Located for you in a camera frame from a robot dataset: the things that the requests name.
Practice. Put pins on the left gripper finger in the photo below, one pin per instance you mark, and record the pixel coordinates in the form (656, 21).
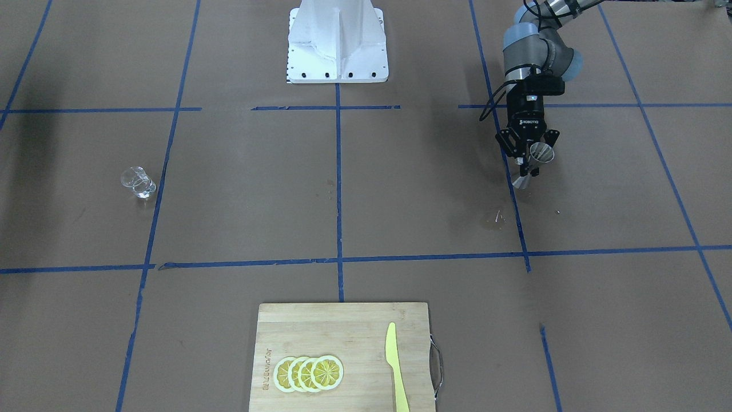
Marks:
(550, 137)
(508, 143)

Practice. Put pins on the yellow plastic knife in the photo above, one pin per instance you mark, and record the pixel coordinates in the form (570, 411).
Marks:
(393, 360)

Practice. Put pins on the clear glass measuring cup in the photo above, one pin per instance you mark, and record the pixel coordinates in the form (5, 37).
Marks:
(138, 182)

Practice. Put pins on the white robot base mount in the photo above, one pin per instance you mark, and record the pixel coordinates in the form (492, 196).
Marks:
(333, 42)

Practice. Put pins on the bamboo cutting board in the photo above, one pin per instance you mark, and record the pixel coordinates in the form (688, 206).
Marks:
(355, 333)

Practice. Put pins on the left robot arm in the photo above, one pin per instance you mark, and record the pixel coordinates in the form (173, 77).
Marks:
(537, 64)

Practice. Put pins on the steel double jigger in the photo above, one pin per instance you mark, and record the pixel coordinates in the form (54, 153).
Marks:
(538, 154)

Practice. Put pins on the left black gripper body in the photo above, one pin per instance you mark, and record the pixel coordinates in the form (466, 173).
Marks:
(527, 121)

